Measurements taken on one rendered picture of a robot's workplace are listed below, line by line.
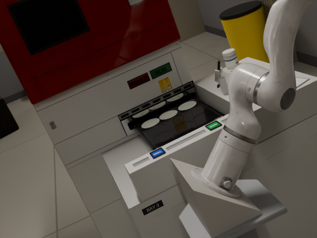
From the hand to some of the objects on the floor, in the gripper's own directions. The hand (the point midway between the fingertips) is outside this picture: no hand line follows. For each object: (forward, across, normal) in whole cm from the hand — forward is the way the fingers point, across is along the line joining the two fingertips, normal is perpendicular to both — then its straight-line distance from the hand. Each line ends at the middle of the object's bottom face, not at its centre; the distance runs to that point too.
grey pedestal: (+102, -61, -24) cm, 121 cm away
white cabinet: (+55, -112, -27) cm, 128 cm away
